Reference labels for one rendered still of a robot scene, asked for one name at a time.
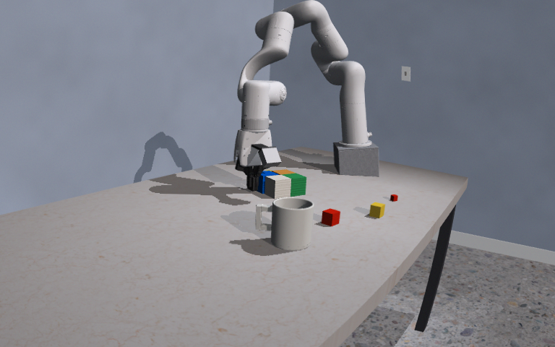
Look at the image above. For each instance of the grey mug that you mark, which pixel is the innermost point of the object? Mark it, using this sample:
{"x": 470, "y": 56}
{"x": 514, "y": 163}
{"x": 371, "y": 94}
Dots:
{"x": 290, "y": 229}

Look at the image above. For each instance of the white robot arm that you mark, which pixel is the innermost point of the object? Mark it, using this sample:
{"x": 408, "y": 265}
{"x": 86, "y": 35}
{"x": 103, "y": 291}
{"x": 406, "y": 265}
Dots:
{"x": 258, "y": 95}

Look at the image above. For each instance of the green cube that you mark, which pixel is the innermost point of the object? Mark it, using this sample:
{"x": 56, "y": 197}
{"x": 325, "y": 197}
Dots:
{"x": 298, "y": 184}

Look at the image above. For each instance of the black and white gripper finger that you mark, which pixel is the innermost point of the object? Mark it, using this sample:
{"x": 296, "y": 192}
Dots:
{"x": 257, "y": 170}
{"x": 250, "y": 182}

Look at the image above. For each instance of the blue cube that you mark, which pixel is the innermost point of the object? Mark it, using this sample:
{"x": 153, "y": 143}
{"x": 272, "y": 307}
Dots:
{"x": 261, "y": 187}

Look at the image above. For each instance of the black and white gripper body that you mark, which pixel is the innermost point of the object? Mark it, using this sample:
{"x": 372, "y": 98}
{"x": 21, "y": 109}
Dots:
{"x": 248, "y": 155}

